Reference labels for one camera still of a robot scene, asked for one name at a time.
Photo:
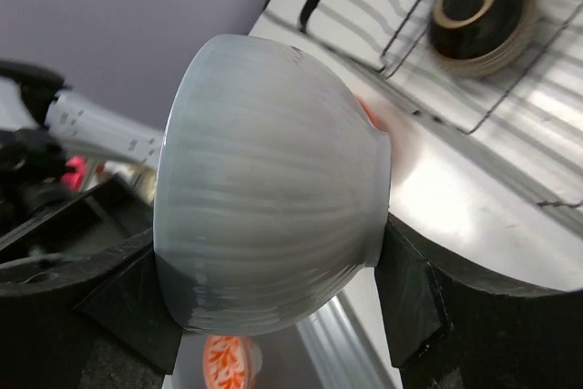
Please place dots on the brown bowl beige inside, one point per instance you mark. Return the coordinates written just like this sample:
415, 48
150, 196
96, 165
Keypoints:
476, 38

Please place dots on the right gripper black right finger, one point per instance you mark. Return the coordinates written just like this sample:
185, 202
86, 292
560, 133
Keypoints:
451, 323

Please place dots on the black wire dish rack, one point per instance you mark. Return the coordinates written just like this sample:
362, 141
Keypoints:
507, 74

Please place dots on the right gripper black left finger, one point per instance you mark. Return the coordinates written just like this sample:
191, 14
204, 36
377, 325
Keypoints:
96, 323

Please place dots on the aluminium mounting rail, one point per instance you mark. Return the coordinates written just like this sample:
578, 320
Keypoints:
342, 354

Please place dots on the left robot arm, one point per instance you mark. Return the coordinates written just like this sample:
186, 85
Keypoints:
44, 124

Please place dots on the orange white patterned bowl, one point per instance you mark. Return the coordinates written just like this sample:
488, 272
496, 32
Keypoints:
231, 362

